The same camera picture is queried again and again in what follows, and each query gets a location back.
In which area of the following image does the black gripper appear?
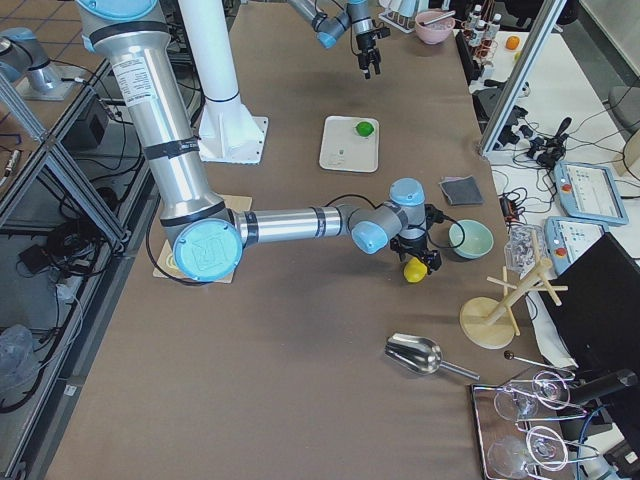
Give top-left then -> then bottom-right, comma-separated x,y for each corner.
389,230 -> 442,275
356,27 -> 390,79

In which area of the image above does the metal scoop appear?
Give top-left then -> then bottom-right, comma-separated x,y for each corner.
385,333 -> 480,381

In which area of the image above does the black monitor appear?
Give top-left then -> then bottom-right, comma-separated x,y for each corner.
544,233 -> 639,373

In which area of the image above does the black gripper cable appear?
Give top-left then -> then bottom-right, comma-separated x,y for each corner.
324,194 -> 469,251

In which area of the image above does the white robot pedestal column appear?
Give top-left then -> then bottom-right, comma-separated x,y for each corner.
179,0 -> 241,122

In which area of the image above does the clear wine glass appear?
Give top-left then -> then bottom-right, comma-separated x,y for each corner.
487,426 -> 568,479
494,370 -> 570,421

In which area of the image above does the wooden mug tree stand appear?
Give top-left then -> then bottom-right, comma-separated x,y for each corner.
459,233 -> 568,349

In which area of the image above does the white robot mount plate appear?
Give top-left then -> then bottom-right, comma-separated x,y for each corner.
198,101 -> 269,165

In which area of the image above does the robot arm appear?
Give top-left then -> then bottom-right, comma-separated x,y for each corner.
77,1 -> 441,283
288,0 -> 390,79

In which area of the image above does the aluminium frame post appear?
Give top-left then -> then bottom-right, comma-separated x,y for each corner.
478,0 -> 566,156

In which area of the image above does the black metal rack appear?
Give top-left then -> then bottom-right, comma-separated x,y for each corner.
471,385 -> 599,479

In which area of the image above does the mint green bowl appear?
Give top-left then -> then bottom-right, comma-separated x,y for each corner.
448,219 -> 494,260

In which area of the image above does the green lime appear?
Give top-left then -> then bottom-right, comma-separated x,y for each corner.
355,121 -> 375,138

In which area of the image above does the cream rabbit tray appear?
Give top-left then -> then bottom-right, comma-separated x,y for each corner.
319,115 -> 379,173

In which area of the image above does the grey folded cloth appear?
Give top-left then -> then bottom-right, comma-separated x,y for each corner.
439,176 -> 484,206

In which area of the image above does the yellow lemon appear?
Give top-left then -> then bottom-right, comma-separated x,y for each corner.
403,257 -> 429,284

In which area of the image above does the blue teach pendant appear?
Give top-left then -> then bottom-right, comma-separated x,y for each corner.
544,216 -> 609,275
553,161 -> 629,226

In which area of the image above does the pink ribbed bowl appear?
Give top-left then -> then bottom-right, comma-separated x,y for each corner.
415,10 -> 456,45

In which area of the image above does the clear plastic box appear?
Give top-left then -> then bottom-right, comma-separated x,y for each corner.
504,225 -> 543,273

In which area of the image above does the orange fruit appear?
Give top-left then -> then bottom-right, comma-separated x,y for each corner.
505,35 -> 520,51

